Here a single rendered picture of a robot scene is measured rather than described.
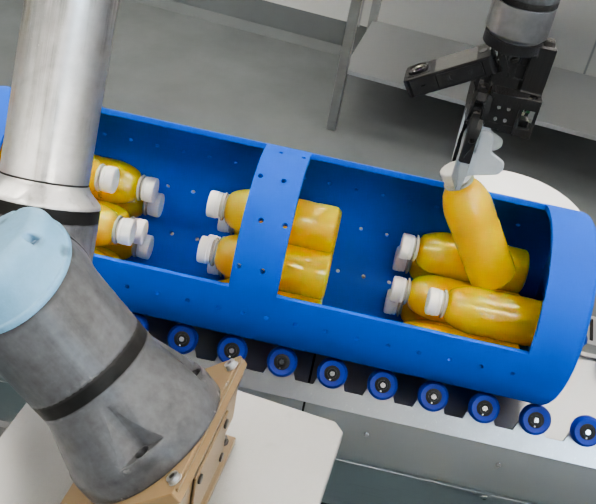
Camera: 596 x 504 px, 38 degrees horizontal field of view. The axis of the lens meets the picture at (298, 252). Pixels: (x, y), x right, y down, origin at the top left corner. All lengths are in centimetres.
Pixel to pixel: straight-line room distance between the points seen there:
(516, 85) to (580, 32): 341
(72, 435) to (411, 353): 56
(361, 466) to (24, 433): 61
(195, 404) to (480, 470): 69
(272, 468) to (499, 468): 53
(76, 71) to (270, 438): 42
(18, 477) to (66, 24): 43
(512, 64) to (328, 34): 359
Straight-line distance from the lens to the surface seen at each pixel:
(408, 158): 379
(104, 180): 126
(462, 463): 135
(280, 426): 94
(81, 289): 72
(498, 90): 109
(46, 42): 84
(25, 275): 70
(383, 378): 127
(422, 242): 129
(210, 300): 118
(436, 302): 122
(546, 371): 120
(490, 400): 130
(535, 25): 105
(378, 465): 135
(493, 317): 122
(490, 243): 120
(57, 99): 84
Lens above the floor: 185
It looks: 37 degrees down
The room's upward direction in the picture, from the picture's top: 11 degrees clockwise
